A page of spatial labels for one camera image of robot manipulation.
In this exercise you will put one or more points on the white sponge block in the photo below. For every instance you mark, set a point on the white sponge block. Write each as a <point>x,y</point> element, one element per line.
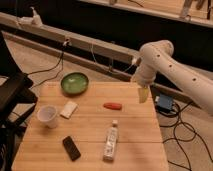
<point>68,109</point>

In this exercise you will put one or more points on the red pepper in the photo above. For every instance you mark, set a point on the red pepper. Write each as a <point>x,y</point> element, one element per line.
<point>113,106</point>

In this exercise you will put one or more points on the white spray bottle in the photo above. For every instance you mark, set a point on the white spray bottle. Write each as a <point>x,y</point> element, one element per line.
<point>34,20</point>

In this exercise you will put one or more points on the clear plastic bottle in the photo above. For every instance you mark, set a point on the clear plastic bottle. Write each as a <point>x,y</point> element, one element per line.
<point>111,140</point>

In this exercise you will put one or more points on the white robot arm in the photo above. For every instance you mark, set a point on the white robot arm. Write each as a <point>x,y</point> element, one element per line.
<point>157,57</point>

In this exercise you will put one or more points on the green ceramic bowl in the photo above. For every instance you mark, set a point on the green ceramic bowl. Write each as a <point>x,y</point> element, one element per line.
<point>74,83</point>

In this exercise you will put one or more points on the white paper cup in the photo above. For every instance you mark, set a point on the white paper cup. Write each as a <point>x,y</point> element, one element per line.
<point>48,116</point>

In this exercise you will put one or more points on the blue power box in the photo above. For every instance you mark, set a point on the blue power box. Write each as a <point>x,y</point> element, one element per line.
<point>164,103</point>

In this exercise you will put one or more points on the black phone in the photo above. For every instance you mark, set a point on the black phone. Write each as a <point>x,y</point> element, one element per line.
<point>71,148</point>

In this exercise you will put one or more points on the black chair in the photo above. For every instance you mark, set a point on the black chair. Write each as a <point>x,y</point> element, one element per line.
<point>15,90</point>

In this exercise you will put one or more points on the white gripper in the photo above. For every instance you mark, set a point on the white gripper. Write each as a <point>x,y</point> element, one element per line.
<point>144,76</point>

